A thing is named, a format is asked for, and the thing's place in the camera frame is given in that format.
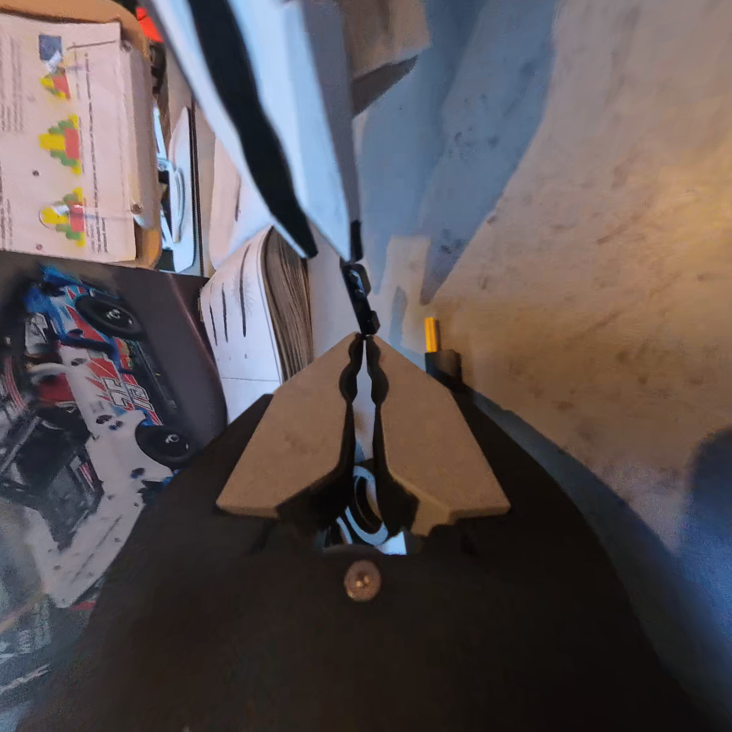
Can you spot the toy brick race car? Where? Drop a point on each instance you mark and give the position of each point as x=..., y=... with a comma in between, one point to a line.
x=143, y=20

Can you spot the grey desk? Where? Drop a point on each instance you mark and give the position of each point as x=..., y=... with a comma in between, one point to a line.
x=600, y=229

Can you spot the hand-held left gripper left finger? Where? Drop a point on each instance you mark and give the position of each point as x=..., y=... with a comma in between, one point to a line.
x=291, y=446

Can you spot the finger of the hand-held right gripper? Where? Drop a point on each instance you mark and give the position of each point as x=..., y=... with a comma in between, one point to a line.
x=309, y=114
x=188, y=46

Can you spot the black toy car box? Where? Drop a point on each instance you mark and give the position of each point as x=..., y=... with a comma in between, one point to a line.
x=86, y=400

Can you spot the building instruction booklet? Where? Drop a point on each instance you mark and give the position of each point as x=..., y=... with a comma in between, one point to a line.
x=240, y=343

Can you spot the black brick piece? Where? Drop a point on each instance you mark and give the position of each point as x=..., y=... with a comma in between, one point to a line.
x=360, y=297

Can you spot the white stand base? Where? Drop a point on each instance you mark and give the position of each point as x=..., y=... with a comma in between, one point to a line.
x=180, y=188

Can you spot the small black curved piece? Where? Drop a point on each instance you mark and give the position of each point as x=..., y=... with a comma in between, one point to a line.
x=443, y=366

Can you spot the printed instruction sheet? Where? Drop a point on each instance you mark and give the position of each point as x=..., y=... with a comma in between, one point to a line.
x=57, y=143

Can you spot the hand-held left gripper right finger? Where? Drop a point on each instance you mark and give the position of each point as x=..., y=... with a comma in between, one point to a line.
x=440, y=457

